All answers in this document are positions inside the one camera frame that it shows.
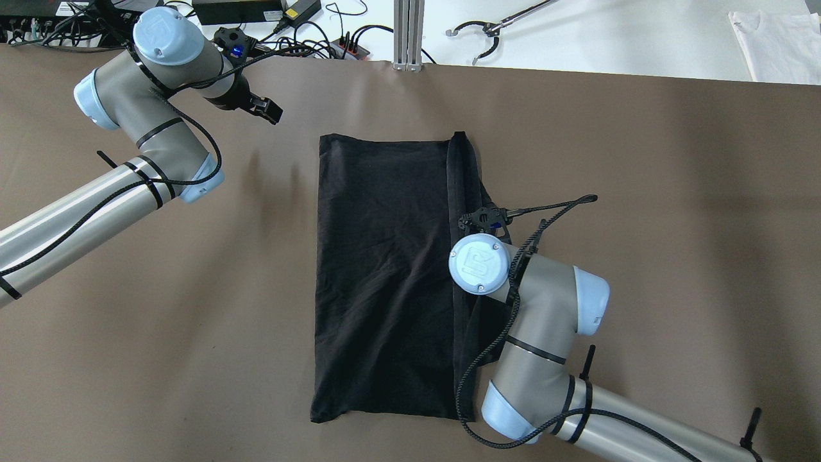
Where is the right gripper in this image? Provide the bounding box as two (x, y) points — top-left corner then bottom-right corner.
(458, 207), (512, 243)

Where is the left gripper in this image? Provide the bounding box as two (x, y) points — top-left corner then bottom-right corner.
(215, 76), (284, 125)

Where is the black t-shirt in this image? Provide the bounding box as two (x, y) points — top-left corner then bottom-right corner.
(310, 132), (509, 424)

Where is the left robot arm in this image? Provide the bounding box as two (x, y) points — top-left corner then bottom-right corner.
(1, 6), (284, 306)

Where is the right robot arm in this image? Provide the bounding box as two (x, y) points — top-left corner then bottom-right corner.
(448, 195), (763, 461)

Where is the red black power strip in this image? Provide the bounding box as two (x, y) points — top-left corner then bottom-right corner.
(330, 37), (371, 61)

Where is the black power adapter brick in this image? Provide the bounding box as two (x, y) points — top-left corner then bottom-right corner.
(191, 1), (288, 24)

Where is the metal reacher grabber tool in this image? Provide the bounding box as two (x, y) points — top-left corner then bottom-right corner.
(444, 1), (556, 65)

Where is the white folded cloth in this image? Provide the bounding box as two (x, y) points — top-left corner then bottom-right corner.
(727, 10), (820, 85)

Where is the aluminium frame post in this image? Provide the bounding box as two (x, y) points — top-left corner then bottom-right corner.
(392, 0), (425, 71)

